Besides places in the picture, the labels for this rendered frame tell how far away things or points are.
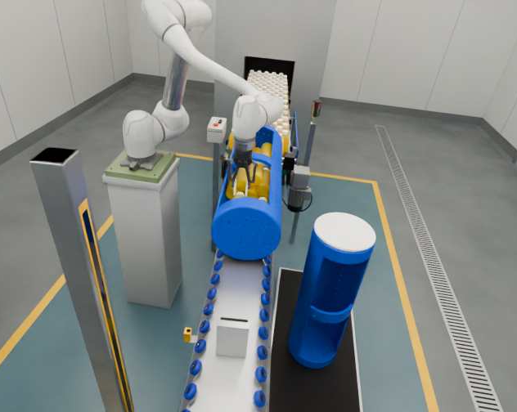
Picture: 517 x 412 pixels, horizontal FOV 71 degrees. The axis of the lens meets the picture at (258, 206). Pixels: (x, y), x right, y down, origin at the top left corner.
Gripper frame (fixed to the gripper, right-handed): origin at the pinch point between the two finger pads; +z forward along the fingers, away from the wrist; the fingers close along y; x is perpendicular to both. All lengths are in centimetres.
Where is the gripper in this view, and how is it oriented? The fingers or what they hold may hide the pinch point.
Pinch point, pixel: (240, 188)
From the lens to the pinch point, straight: 163.1
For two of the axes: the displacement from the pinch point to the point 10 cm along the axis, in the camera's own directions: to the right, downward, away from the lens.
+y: 9.9, 1.1, 0.0
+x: 0.6, -5.6, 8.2
